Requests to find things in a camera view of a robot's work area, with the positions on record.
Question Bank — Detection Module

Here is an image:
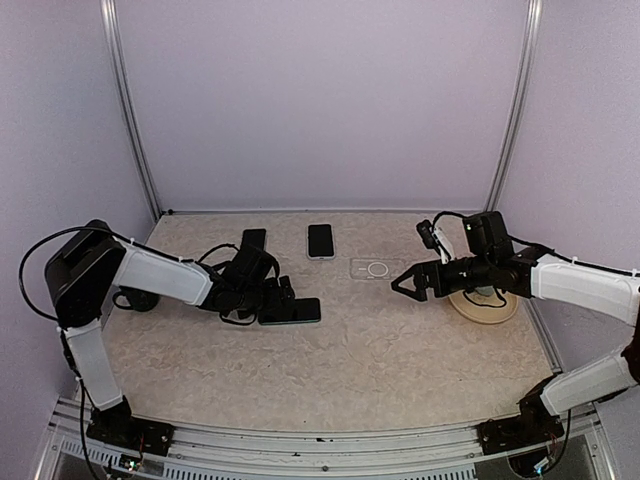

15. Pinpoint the clear case horizontal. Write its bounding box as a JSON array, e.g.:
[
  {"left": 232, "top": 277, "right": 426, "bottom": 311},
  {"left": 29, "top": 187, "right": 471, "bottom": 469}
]
[{"left": 350, "top": 258, "right": 405, "bottom": 280}]

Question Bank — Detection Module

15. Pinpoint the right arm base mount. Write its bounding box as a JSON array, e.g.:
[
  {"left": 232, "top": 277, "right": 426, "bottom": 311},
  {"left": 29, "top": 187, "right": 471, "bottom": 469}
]
[{"left": 476, "top": 391, "right": 565, "bottom": 455}]

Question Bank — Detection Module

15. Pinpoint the left aluminium frame post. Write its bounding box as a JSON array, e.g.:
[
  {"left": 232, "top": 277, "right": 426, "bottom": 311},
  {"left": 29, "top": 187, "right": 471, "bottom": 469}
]
[{"left": 100, "top": 0, "right": 163, "bottom": 221}]

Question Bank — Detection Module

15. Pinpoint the aluminium frame post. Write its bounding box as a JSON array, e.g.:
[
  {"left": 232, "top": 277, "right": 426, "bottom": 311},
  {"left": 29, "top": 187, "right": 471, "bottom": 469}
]
[
  {"left": 100, "top": 0, "right": 163, "bottom": 221},
  {"left": 484, "top": 0, "right": 544, "bottom": 211}
]

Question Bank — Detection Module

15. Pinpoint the right aluminium frame post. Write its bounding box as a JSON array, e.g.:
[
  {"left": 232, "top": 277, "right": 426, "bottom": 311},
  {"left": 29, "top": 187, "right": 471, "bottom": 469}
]
[{"left": 484, "top": 0, "right": 544, "bottom": 211}]

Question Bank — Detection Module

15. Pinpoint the beige round plate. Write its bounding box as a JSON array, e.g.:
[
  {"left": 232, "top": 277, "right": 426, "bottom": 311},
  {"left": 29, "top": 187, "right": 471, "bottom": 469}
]
[{"left": 449, "top": 291, "right": 519, "bottom": 325}]

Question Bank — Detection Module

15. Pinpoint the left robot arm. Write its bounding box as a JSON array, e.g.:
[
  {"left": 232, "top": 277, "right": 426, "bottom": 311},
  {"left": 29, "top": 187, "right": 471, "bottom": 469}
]
[{"left": 44, "top": 220, "right": 295, "bottom": 445}]

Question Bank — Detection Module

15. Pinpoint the light blue cup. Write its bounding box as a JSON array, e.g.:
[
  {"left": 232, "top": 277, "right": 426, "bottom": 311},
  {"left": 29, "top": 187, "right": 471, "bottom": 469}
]
[{"left": 475, "top": 286, "right": 495, "bottom": 297}]

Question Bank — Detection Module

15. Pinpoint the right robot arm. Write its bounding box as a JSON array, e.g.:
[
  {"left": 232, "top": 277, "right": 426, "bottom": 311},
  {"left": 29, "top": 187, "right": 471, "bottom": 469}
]
[{"left": 391, "top": 211, "right": 639, "bottom": 444}]

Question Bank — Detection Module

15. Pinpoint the lavender phone case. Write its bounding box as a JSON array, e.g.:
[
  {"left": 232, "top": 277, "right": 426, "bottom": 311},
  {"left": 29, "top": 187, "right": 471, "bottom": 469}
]
[{"left": 305, "top": 223, "right": 336, "bottom": 261}]

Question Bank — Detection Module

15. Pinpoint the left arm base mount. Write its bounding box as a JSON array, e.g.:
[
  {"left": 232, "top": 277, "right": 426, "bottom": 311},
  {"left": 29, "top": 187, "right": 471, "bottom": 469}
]
[{"left": 86, "top": 396, "right": 175, "bottom": 457}]

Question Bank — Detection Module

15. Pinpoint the dark green mug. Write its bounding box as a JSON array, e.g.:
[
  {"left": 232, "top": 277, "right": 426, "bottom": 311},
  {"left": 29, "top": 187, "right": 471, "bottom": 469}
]
[{"left": 112, "top": 290, "right": 160, "bottom": 312}]

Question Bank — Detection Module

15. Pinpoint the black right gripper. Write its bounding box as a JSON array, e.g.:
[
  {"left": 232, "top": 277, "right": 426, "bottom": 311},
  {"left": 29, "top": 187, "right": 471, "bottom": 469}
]
[{"left": 393, "top": 252, "right": 495, "bottom": 300}]

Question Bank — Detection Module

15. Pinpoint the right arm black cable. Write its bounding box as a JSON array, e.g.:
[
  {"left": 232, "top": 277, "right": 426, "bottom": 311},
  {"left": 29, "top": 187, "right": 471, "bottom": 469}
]
[{"left": 432, "top": 210, "right": 640, "bottom": 306}]

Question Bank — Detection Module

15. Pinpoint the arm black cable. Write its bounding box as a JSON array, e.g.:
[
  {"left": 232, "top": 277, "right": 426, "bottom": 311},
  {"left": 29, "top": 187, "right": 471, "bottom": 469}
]
[
  {"left": 18, "top": 227, "right": 281, "bottom": 329},
  {"left": 432, "top": 210, "right": 640, "bottom": 306}
]

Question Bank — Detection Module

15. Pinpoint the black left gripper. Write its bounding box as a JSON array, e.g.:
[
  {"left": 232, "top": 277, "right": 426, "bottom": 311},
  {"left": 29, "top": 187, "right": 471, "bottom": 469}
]
[{"left": 237, "top": 276, "right": 296, "bottom": 320}]

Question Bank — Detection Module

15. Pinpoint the front aluminium rail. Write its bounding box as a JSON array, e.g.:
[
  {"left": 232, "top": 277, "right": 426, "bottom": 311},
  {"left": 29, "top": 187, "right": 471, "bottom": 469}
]
[{"left": 29, "top": 398, "right": 617, "bottom": 479}]

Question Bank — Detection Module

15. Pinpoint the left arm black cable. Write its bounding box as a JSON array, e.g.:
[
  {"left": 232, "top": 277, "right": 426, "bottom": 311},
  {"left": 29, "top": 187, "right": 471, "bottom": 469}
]
[{"left": 18, "top": 227, "right": 281, "bottom": 329}]

